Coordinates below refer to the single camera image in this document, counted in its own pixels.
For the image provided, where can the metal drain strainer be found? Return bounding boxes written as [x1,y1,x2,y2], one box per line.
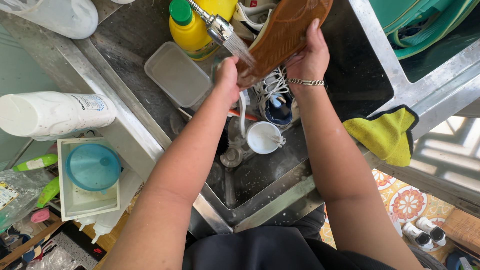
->
[220,145,244,169]

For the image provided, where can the large white plastic jug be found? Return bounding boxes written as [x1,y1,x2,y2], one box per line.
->
[0,0,99,40]

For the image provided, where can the teal bag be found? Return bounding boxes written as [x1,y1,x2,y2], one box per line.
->
[369,0,480,61]

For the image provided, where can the white round cup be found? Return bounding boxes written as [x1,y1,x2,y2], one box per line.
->
[246,121,287,155]

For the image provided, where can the silver chain bracelet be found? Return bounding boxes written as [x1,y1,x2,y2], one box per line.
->
[286,78,326,87]

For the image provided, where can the white plastic strip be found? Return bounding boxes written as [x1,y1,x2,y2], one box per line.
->
[239,90,249,140]

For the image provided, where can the clear plastic bag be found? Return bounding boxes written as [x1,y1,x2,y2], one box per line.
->
[0,169,54,230]

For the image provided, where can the black bristle brush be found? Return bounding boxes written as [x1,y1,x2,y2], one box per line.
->
[215,116,233,157]

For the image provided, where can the navy sneaker with white laces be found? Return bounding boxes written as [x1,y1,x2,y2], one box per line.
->
[253,67,301,128]

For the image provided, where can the stainless steel sink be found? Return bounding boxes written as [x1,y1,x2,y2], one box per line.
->
[0,0,480,241]

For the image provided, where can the orange handled brush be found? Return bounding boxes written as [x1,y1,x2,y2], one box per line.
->
[228,108,259,122]

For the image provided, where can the cardboard box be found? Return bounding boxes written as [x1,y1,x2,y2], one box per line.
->
[442,208,480,256]

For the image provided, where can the white squeeze bottle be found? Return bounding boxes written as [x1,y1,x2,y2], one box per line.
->
[91,169,144,245]
[74,215,99,232]

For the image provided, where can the small white shoe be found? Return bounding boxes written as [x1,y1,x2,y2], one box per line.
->
[415,216,447,247]
[402,222,435,251]

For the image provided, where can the person's black clothing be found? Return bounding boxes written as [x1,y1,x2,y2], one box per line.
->
[182,204,399,270]

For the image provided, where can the green tube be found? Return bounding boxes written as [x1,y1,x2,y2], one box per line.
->
[36,176,61,209]
[12,154,59,173]

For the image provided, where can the white bottle with label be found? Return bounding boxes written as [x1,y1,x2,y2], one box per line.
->
[0,91,118,142]

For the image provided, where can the blue plastic funnel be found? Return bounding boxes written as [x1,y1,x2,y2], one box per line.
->
[65,143,122,194]

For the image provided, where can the pink plastic piece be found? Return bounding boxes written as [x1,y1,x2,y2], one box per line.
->
[31,208,50,224]

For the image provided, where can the yellow bottle with green cap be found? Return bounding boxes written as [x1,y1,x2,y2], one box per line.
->
[169,0,238,62]

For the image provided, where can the chrome faucet sprayer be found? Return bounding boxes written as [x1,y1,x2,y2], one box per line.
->
[185,0,235,46]

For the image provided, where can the person's left hand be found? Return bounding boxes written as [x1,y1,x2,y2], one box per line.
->
[214,56,241,99]

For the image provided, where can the person's right hand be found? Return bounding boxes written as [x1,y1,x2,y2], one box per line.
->
[284,18,331,85]

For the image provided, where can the yellow microfiber cloth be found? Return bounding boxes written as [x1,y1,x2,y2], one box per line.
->
[342,105,420,168]

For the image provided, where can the cluttered wooden shelf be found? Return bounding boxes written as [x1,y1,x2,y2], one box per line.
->
[0,220,107,270]

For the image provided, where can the sneaker with brown sole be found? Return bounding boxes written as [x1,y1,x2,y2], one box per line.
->
[236,0,334,89]

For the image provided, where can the clear plastic container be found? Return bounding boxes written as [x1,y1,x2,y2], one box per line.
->
[144,41,213,109]

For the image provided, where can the white square plastic tub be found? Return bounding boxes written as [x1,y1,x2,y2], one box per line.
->
[57,137,122,222]

